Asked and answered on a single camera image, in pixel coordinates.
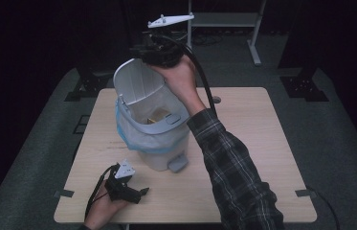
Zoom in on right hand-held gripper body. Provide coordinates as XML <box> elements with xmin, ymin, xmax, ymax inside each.
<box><xmin>143</xmin><ymin>11</ymin><xmax>195</xmax><ymax>69</ymax></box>

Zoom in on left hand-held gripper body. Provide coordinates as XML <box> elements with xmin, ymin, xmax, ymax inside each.
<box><xmin>104</xmin><ymin>159</ymin><xmax>137</xmax><ymax>202</ymax></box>

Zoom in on blue-white plastic bin liner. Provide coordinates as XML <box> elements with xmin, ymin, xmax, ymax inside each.
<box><xmin>115</xmin><ymin>99</ymin><xmax>190</xmax><ymax>155</ymax></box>

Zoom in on yellow snack wrapper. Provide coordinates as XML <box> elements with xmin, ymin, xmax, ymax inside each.
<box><xmin>146</xmin><ymin>108</ymin><xmax>171</xmax><ymax>126</ymax></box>

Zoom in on white pedal trash can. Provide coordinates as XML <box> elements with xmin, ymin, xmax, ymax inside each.
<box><xmin>112</xmin><ymin>57</ymin><xmax>191</xmax><ymax>173</ymax></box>

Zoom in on person's left hand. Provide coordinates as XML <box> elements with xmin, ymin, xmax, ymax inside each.
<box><xmin>83</xmin><ymin>180</ymin><xmax>129</xmax><ymax>230</ymax></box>

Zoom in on person's right hand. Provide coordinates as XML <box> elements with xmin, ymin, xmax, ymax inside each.
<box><xmin>148</xmin><ymin>54</ymin><xmax>208</xmax><ymax>117</ymax></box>

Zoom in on grey tape strip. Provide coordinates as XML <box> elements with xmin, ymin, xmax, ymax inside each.
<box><xmin>294</xmin><ymin>188</ymin><xmax>318</xmax><ymax>198</ymax></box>
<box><xmin>53</xmin><ymin>189</ymin><xmax>76</xmax><ymax>199</ymax></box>

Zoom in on black stand base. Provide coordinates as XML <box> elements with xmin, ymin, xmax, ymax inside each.
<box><xmin>279</xmin><ymin>66</ymin><xmax>330</xmax><ymax>103</ymax></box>
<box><xmin>64</xmin><ymin>66</ymin><xmax>118</xmax><ymax>103</ymax></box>

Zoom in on white metal stand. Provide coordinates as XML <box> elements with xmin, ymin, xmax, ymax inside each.
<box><xmin>186</xmin><ymin>0</ymin><xmax>268</xmax><ymax>67</ymax></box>

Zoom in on dark floor socket plate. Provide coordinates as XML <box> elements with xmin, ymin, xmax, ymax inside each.
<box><xmin>73</xmin><ymin>114</ymin><xmax>91</xmax><ymax>135</ymax></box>

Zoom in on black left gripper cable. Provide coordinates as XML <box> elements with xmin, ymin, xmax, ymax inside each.
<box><xmin>83</xmin><ymin>163</ymin><xmax>121</xmax><ymax>221</ymax></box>

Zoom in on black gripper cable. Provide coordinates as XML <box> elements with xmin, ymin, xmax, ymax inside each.
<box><xmin>83</xmin><ymin>163</ymin><xmax>121</xmax><ymax>221</ymax></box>
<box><xmin>162</xmin><ymin>34</ymin><xmax>218</xmax><ymax>117</ymax></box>

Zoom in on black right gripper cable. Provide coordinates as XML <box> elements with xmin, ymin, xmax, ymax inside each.
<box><xmin>162</xmin><ymin>34</ymin><xmax>218</xmax><ymax>117</ymax></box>

